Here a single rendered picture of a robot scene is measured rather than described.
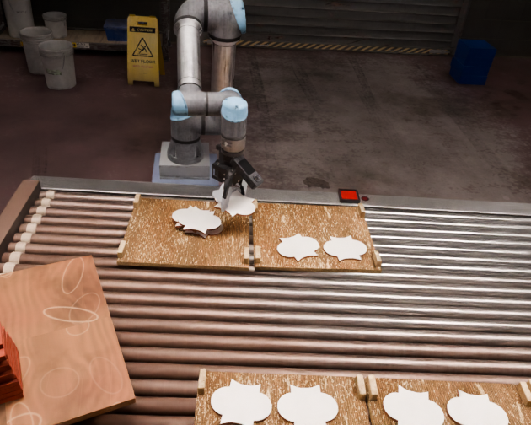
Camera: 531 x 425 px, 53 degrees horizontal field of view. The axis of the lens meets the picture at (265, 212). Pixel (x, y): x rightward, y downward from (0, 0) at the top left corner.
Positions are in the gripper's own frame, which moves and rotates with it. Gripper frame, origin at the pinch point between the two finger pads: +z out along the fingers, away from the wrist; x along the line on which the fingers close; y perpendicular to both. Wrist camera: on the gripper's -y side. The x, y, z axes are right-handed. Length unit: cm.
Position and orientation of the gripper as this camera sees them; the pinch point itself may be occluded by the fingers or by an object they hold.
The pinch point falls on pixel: (234, 202)
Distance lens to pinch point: 173.6
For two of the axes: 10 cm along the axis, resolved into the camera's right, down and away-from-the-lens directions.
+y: -8.3, -3.8, 4.0
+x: -5.5, 4.6, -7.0
